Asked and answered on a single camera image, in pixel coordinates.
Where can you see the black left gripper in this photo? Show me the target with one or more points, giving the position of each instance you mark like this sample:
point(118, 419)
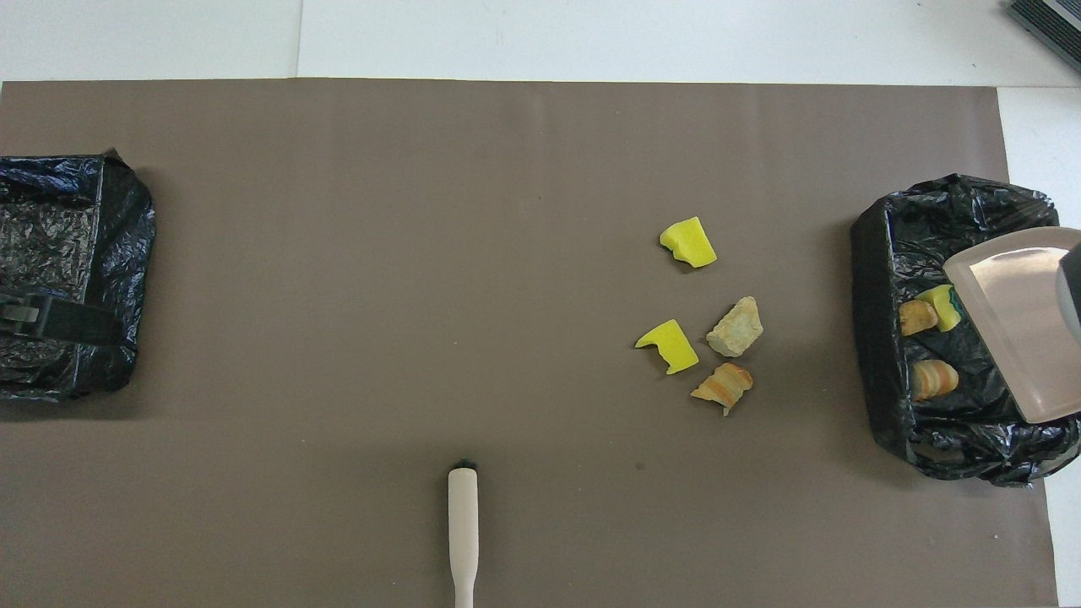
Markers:
point(80, 321)

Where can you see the beige brush with black bristles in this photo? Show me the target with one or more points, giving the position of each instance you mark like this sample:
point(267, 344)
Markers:
point(463, 523)

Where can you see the yellow sponge piece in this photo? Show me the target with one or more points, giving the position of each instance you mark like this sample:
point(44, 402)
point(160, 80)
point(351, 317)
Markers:
point(942, 307)
point(688, 242)
point(669, 346)

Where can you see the orange striped croissant piece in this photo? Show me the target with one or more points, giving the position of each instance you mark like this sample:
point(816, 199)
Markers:
point(723, 387)

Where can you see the pale striped foam chunk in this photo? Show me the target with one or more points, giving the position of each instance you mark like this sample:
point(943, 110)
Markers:
point(933, 378)
point(735, 326)

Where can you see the brown bread roll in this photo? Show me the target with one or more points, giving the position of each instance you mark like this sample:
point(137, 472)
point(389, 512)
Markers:
point(916, 317)

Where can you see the beige plastic dustpan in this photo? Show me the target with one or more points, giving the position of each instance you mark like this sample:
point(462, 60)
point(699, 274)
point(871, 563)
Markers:
point(1013, 321)

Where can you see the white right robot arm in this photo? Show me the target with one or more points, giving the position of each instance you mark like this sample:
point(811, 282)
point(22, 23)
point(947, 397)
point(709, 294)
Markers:
point(1071, 287)

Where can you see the bin lined with black bag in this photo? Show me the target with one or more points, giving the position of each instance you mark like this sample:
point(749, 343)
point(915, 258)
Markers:
point(878, 338)
point(93, 236)

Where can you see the brown paper table mat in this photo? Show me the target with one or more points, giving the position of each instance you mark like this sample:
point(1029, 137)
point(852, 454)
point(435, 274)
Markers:
point(540, 127)

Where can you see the dark grey ridged device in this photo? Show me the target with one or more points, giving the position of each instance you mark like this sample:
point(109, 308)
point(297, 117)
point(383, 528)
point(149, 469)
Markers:
point(1051, 25)

